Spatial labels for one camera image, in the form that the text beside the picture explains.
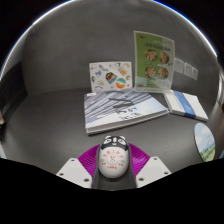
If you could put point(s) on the white wall socket plates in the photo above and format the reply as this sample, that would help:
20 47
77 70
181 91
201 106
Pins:
187 69

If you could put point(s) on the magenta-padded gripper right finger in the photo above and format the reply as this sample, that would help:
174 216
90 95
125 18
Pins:
152 170

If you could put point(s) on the round landscape print mouse pad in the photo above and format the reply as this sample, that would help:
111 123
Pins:
205 143

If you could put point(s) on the grey striped cover book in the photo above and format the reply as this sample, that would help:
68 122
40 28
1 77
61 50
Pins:
120 111

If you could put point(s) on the white sticker sheet card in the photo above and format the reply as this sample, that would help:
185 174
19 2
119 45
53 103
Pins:
110 76

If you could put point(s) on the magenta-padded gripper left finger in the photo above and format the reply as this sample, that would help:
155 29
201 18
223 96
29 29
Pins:
75 171

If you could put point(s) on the green menu sign stand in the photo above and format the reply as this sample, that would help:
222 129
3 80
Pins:
154 61

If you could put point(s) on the white and blue book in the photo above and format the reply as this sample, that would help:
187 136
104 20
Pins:
186 105

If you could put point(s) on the white panda computer mouse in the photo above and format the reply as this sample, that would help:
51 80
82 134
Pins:
112 160

